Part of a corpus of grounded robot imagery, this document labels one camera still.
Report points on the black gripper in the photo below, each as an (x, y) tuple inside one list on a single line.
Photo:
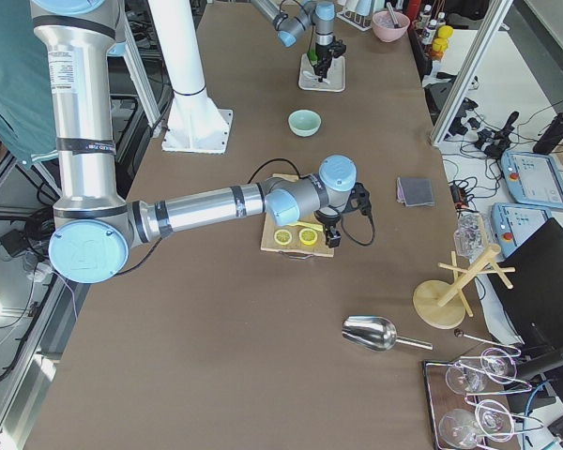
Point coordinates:
[(328, 219), (322, 51)]

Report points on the light green ceramic bowl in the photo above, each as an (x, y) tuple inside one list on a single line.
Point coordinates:
[(304, 123)]

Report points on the pink bowl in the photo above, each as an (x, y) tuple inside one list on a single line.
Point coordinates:
[(383, 26)]

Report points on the beige rabbit serving tray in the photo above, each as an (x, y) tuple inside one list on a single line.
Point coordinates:
[(336, 76)]

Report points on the yellow plastic knife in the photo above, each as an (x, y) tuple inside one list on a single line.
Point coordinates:
[(313, 226)]

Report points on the lemon half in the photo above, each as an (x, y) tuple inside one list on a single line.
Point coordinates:
[(308, 237)]

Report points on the lemon slice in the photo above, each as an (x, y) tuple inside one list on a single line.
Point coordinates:
[(283, 237)]

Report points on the folded grey cloth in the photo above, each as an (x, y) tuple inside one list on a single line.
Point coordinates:
[(413, 191)]

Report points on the metal scoop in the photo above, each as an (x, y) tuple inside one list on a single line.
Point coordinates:
[(377, 333)]

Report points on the wooden mug tree stand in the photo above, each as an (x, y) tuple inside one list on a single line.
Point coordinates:
[(443, 305)]

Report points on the lower teach pendant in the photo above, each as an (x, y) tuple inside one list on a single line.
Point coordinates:
[(514, 223)]

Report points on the teach pendant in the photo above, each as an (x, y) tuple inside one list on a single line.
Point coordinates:
[(514, 223), (532, 179)]

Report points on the wine glass far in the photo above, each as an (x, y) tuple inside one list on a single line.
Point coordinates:
[(472, 374)]

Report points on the wine glass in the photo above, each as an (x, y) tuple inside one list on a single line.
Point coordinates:
[(490, 422), (472, 374)]

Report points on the upper teach pendant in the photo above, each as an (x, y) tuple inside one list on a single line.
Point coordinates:
[(532, 179)]

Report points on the black glass rack tray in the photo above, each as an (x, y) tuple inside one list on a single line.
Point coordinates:
[(440, 398)]

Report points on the black laptop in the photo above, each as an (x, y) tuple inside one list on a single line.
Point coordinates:
[(535, 302)]

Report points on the wine glass near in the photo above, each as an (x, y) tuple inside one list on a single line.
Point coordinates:
[(490, 422)]

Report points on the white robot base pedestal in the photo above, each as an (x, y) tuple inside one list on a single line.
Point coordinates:
[(194, 124)]

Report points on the aluminium frame post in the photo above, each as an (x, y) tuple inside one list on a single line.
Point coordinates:
[(490, 25)]

